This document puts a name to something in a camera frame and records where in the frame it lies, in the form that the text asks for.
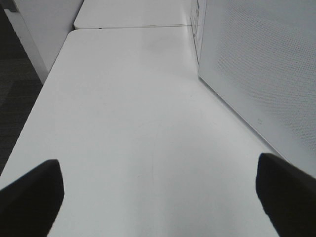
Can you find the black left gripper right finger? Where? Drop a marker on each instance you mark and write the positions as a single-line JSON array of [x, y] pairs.
[[287, 195]]

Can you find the white partition panel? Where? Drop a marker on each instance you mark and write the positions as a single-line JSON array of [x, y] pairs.
[[42, 27]]

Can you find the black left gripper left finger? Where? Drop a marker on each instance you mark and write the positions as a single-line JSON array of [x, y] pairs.
[[30, 204]]

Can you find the white microwave door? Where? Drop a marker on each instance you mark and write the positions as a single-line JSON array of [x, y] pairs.
[[259, 56]]

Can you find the white adjacent table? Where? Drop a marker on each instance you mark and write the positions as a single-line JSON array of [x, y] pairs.
[[107, 14]]

